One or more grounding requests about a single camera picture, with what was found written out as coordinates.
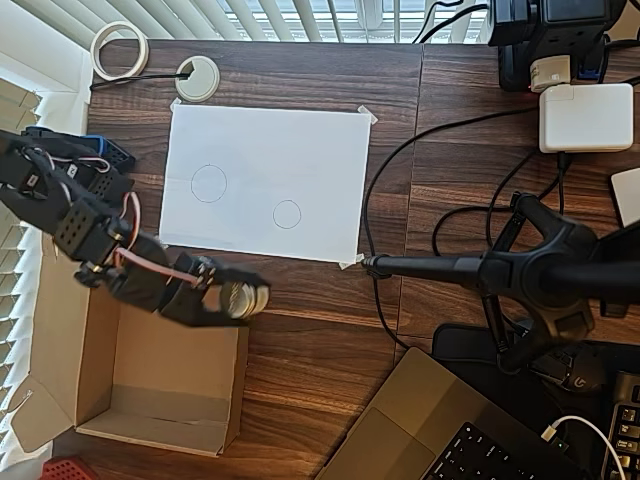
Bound small jar with silver lid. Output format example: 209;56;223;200
217;280;271;320

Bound red leader robot arm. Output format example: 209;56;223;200
39;457;96;480

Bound open cardboard box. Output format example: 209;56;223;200
4;234;251;459

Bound white paper with drawn circles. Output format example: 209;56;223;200
158;102;374;264

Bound vertical window blinds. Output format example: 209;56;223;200
14;0;494;45
0;77;44;421

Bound grey laptop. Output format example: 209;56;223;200
312;347;591;480

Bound black mouse pad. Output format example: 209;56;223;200
432;322;640;401

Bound masking tape roll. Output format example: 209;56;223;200
90;22;150;81

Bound black tripod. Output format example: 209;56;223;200
359;192;640;376

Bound black Logitech mouse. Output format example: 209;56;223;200
529;344;614;394

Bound small white plug adapter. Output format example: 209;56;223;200
528;53;574;94

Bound white laptop power adapter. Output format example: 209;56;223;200
538;83;635;154

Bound silver flat device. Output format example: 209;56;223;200
609;167;640;229

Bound black power strip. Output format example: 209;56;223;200
487;0;626;94

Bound black keyboard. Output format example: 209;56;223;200
597;369;640;480

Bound long black cable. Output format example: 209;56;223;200
360;106;541;351

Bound round beige cable grommet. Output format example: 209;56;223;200
174;56;221;103

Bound thin black cable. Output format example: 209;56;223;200
88;71;195;92

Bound looped black cable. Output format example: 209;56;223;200
432;149;569;261

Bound white USB cable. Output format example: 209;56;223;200
544;415;629;480

